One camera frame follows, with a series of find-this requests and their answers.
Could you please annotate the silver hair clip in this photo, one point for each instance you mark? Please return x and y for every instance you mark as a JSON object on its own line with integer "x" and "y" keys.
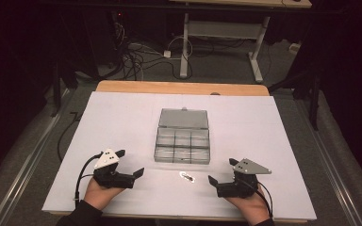
{"x": 187, "y": 177}

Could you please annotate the transparent grey compartment storage box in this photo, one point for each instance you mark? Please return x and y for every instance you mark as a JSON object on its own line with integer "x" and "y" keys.
{"x": 182, "y": 138}

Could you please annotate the black metal stand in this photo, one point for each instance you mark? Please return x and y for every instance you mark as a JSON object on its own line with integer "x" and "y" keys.
{"x": 314, "y": 100}
{"x": 56, "y": 84}

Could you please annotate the person's right hand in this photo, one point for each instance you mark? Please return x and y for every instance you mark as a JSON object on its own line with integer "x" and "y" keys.
{"x": 253, "y": 208}

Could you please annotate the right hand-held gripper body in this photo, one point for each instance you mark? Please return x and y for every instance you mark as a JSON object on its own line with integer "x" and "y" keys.
{"x": 248, "y": 167}

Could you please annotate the white table cover sheet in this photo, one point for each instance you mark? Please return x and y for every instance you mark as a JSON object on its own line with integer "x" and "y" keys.
{"x": 248, "y": 132}

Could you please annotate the person's left hand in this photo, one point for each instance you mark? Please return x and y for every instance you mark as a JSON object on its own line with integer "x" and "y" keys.
{"x": 99, "y": 194}

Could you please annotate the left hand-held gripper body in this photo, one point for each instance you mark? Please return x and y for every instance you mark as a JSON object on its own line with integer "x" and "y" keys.
{"x": 106, "y": 160}

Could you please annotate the metal floor rail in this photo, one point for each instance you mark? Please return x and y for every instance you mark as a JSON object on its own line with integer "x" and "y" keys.
{"x": 28, "y": 163}
{"x": 330, "y": 163}

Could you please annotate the white frame desk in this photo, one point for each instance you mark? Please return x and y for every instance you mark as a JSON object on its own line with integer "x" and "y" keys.
{"x": 223, "y": 29}

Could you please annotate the white power adapter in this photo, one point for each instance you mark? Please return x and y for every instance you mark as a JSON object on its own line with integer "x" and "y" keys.
{"x": 167, "y": 54}

